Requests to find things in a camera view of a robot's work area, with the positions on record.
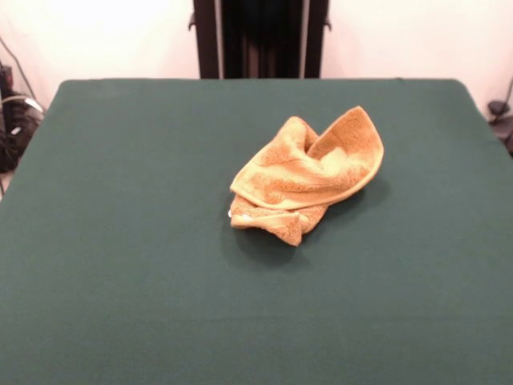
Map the orange terry towel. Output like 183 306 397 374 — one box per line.
228 105 386 247

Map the dark green tablecloth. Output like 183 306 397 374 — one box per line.
0 78 513 385

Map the black power strip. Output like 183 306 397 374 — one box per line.
0 63 15 96

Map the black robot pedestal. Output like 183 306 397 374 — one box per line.
187 0 333 79

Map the tangled black cable bundle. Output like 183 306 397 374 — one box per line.
0 92 45 173

